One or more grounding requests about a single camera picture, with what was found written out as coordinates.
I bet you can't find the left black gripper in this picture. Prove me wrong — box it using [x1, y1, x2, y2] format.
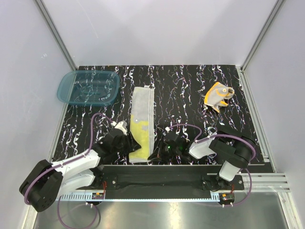
[112, 132, 141, 155]

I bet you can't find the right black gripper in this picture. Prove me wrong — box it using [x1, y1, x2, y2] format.
[148, 139, 181, 162]

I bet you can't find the grey yellow frog towel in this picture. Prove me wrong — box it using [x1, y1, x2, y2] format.
[129, 86, 154, 163]

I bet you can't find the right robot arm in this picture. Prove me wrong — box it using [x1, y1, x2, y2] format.
[148, 128, 256, 192]

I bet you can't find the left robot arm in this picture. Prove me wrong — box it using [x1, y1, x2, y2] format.
[19, 128, 141, 212]

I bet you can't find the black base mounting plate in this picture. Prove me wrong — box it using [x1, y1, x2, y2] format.
[75, 163, 245, 200]

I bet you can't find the left orange connector box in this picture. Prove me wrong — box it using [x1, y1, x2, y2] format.
[92, 192, 105, 199]

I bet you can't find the orange connector box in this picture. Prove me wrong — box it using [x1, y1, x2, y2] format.
[92, 192, 105, 199]
[220, 193, 235, 204]

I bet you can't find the blue transparent plastic container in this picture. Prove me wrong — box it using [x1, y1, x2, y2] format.
[57, 70, 120, 106]

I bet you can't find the grey orange crumpled towel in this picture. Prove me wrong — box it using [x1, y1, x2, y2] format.
[204, 82, 235, 113]

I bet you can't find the right orange connector box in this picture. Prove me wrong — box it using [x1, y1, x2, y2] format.
[220, 193, 235, 204]

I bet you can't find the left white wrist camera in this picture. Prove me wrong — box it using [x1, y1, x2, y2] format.
[111, 121, 128, 135]

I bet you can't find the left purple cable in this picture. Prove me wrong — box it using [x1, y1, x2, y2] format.
[23, 113, 117, 229]

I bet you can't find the aluminium frame rail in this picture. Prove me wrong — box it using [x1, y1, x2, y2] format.
[30, 173, 291, 203]

